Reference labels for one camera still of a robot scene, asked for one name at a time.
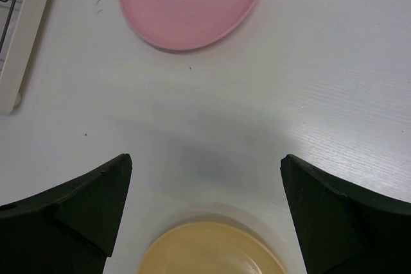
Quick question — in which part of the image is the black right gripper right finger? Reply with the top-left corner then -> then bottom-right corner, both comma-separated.
281,155 -> 410,273

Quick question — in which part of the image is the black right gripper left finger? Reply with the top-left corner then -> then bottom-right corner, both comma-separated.
1,154 -> 132,273

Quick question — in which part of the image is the pink plastic plate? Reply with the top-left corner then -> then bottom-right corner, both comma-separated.
119,0 -> 258,51

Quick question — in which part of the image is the yellow plastic plate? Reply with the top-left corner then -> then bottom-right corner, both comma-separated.
137,221 -> 286,274

